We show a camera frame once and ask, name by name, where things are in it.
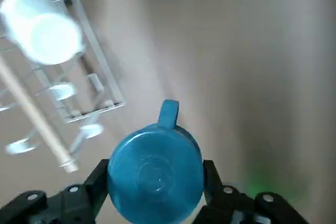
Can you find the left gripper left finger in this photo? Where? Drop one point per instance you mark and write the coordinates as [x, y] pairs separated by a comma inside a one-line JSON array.
[[65, 203]]

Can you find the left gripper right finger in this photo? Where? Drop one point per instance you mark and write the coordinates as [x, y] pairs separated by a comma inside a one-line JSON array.
[[231, 205]]

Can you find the white cup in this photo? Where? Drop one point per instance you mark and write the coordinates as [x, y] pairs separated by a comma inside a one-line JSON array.
[[50, 37]]

